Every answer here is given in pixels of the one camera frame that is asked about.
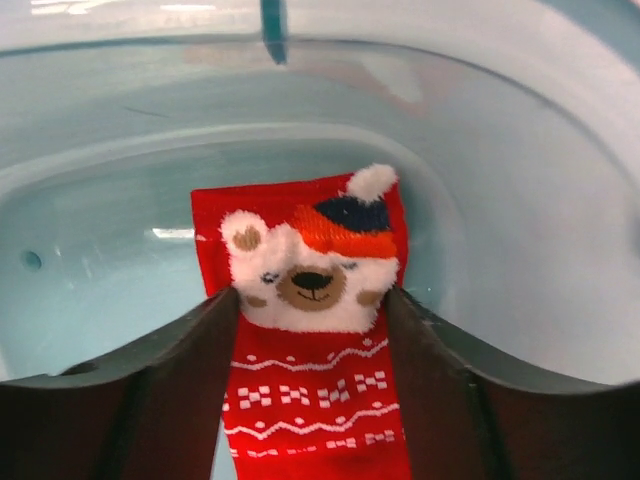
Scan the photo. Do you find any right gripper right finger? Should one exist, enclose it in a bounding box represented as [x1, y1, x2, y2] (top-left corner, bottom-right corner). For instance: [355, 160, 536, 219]
[387, 288, 639, 479]

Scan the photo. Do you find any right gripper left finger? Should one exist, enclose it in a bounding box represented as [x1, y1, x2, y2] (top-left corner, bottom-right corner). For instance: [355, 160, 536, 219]
[1, 289, 239, 479]

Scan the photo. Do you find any red bear christmas sock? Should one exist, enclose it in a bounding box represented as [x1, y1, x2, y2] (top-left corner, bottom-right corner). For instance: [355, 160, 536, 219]
[191, 164, 410, 479]

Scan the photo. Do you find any teal plastic basin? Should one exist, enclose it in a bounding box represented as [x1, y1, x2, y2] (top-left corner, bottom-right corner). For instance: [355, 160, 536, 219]
[1, 1, 639, 385]

